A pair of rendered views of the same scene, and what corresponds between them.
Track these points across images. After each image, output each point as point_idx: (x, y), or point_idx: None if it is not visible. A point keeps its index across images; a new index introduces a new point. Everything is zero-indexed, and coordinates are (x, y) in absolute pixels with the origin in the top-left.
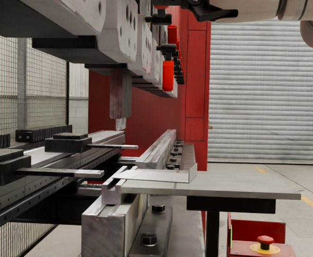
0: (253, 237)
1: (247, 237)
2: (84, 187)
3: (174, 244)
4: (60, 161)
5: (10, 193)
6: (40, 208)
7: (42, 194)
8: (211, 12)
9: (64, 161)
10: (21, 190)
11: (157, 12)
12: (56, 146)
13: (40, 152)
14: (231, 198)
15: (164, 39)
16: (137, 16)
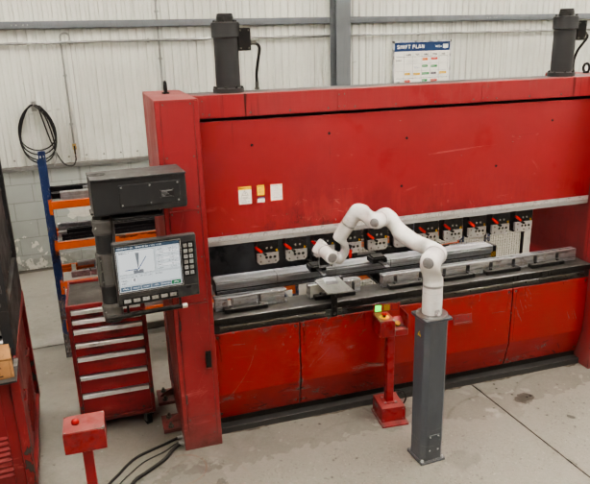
0: (403, 316)
1: (402, 315)
2: None
3: None
4: (365, 265)
5: (327, 273)
6: (379, 278)
7: (349, 275)
8: (313, 253)
9: (369, 265)
10: (333, 273)
11: (353, 232)
12: (368, 258)
13: (364, 259)
14: None
15: (386, 230)
16: (307, 250)
